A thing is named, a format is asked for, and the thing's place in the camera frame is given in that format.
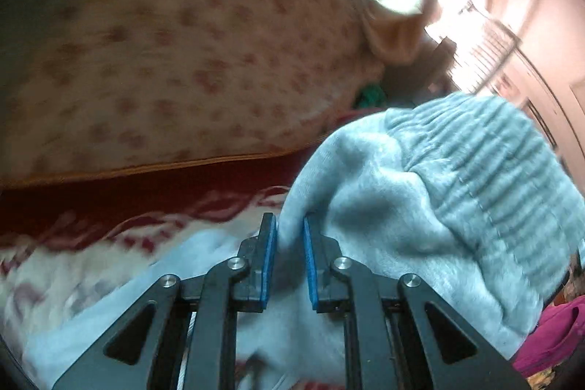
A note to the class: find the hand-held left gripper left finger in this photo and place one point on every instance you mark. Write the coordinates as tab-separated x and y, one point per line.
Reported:
269	262

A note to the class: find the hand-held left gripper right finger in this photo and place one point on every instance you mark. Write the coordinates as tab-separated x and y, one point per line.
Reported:
311	266

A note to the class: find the light grey ribbed sweater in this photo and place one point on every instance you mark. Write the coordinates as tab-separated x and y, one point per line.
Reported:
411	207

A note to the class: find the red white floral fleece blanket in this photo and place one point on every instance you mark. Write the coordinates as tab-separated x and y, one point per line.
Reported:
137	234

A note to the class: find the green cloth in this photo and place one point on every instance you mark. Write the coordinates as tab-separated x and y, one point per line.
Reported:
371	95

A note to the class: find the large beige floral cushion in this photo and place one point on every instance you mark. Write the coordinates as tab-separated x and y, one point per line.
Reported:
160	52

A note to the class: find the pink cloth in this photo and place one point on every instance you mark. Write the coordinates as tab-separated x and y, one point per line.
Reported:
555	339

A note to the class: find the window grille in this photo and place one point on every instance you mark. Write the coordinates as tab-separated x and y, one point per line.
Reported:
486	52

